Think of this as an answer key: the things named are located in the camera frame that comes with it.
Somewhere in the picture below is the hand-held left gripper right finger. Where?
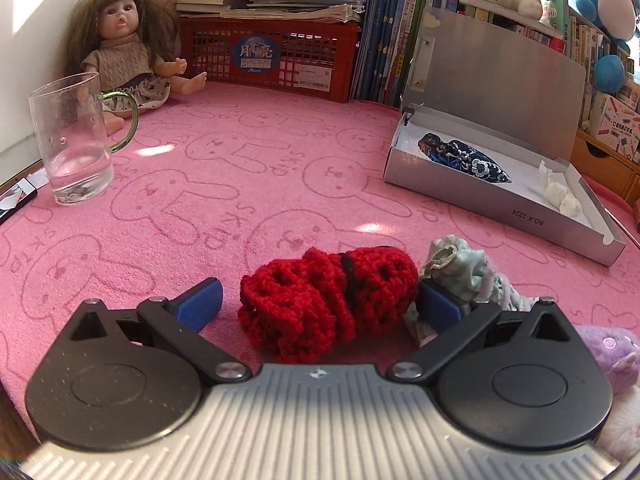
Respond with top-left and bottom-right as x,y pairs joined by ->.
385,280 -> 577,384

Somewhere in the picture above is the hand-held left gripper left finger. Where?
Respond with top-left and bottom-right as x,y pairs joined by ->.
67,277 -> 253,384

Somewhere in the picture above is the green checked cloth pouch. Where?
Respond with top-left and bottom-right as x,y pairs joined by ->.
404,237 -> 538,346

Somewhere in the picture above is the red crochet pouch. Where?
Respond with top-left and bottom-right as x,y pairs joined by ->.
236,246 -> 420,363

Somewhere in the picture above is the purple plush toy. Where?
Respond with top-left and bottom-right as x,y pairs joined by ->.
572,324 -> 640,396

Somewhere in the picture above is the silver cardboard box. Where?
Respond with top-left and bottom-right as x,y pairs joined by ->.
382,7 -> 627,267

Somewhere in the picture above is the pink rabbit-print mat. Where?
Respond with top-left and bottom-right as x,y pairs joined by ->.
0,80 -> 640,461

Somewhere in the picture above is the blue embroidered pouch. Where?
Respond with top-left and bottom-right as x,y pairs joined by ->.
417,132 -> 513,184

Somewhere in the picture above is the small white knotted cloth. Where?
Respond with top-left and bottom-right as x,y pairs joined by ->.
539,160 -> 583,217

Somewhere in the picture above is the thin metal rod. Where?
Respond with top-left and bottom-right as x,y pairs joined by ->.
600,200 -> 640,248

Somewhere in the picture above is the black flat device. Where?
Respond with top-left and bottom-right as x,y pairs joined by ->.
0,179 -> 39,226

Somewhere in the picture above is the wooden drawer unit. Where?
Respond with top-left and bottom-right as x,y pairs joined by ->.
570,130 -> 640,201

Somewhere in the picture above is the brown-haired baby doll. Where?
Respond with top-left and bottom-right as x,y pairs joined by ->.
67,0 -> 208,133

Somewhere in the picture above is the label printer box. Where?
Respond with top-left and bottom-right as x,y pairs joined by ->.
590,91 -> 640,166

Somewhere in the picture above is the red plastic crate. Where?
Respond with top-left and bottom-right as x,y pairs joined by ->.
179,16 -> 362,104

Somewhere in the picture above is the row of upright blue books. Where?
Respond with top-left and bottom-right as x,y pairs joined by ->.
350,0 -> 437,108

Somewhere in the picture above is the shelf row of books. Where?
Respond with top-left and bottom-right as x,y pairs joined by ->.
450,0 -> 640,92

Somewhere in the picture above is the large blue plush toy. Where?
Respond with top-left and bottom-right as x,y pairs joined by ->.
570,0 -> 640,94

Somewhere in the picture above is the glass mug with green handle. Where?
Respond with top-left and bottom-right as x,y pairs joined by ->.
28,71 -> 141,207

